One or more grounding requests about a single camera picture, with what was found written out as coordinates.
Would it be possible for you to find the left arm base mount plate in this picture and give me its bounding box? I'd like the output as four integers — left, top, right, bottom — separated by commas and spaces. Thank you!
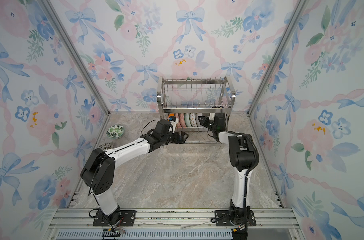
93, 210, 137, 227

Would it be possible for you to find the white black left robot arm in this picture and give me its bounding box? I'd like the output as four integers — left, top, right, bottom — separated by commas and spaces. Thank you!
80, 119, 189, 217

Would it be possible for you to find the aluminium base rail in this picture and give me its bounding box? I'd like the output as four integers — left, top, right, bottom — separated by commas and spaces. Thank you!
44, 209, 304, 240

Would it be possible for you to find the pale green celadon bowl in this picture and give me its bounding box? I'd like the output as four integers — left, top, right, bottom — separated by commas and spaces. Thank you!
184, 113, 192, 128

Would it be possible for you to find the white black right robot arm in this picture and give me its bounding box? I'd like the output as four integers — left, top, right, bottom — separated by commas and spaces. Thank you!
198, 113, 260, 228

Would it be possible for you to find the green geometric pattern bowl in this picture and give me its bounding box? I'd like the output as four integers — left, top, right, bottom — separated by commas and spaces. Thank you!
189, 113, 198, 128

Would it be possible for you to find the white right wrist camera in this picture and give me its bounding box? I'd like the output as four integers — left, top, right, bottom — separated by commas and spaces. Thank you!
209, 113, 217, 121

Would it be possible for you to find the aluminium corner post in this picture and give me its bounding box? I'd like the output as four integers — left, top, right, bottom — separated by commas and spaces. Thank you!
247, 0, 308, 117
38, 0, 110, 116

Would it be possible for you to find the green leaf pattern bowl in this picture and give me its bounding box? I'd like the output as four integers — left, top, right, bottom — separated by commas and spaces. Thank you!
106, 124, 125, 140

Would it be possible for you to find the aluminium corner post right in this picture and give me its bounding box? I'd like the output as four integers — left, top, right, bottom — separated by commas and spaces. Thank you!
247, 0, 308, 117

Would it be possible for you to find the dark speckled bowl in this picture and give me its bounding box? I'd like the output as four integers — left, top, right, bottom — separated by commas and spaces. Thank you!
99, 143, 114, 151

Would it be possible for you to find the aluminium corner post left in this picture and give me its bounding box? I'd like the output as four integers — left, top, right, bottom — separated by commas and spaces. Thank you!
38, 0, 110, 116

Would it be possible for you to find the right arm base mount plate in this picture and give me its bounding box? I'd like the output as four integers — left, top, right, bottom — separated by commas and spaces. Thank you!
211, 210, 257, 227

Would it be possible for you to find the stainless steel dish rack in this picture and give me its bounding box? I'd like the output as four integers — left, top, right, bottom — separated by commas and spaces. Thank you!
156, 77, 237, 144

